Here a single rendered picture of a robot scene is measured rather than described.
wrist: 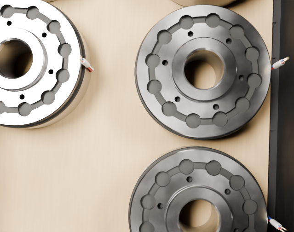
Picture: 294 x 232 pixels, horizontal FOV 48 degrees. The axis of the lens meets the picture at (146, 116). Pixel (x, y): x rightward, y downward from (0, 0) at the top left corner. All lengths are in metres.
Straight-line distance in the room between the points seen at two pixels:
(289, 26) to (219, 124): 0.10
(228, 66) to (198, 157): 0.07
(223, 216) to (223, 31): 0.14
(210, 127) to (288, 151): 0.06
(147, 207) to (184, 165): 0.04
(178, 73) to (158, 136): 0.06
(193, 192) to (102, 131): 0.09
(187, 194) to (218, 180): 0.03
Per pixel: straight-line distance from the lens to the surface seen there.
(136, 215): 0.25
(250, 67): 0.26
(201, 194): 0.25
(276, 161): 0.30
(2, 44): 0.28
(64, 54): 0.27
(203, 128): 0.25
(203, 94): 0.24
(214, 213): 0.27
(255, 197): 0.26
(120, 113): 0.28
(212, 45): 0.25
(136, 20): 0.29
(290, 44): 0.29
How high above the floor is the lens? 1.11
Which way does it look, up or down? 86 degrees down
